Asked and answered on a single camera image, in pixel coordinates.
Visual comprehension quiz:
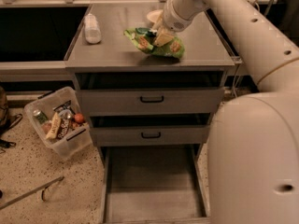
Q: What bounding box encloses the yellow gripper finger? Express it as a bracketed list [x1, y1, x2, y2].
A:
[152, 13, 163, 30]
[153, 28, 175, 47]

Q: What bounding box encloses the green rice chip bag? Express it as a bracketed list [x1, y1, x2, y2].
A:
[123, 27, 185, 59]

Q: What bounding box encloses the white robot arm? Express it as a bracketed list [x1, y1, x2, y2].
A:
[158, 0, 299, 224]

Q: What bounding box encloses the top grey drawer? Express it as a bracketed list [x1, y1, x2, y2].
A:
[77, 89, 224, 117]

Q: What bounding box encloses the grey drawer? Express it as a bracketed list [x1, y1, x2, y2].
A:
[90, 126, 209, 147]
[77, 89, 224, 117]
[99, 145, 210, 224]

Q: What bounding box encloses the grey metal drawer cabinet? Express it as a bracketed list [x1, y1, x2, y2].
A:
[64, 1, 236, 224]

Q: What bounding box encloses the middle grey drawer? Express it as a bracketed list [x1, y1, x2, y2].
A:
[90, 126, 209, 147]

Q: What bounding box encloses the black chip bag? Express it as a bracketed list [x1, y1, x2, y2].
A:
[53, 100, 74, 114]

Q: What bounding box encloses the brown snack bag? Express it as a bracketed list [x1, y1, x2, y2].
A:
[56, 119, 72, 139]

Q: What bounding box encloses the bottom grey drawer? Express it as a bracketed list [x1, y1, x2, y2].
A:
[99, 145, 210, 224]

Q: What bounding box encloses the clear plastic water bottle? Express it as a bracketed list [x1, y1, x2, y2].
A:
[84, 13, 102, 44]

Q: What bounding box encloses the red apple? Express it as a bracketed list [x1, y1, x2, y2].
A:
[74, 113, 85, 124]

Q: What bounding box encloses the clear plastic storage bin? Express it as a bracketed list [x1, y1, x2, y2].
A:
[24, 87, 92, 160]

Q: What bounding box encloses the yellow snack bar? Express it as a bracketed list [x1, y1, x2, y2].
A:
[46, 113, 62, 139]

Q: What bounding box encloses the green soda can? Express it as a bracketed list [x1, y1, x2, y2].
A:
[33, 109, 49, 124]

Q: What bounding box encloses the dark backpack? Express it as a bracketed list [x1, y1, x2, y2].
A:
[0, 87, 22, 153]

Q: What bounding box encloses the grey metal bar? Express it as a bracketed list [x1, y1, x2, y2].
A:
[0, 175, 64, 210]

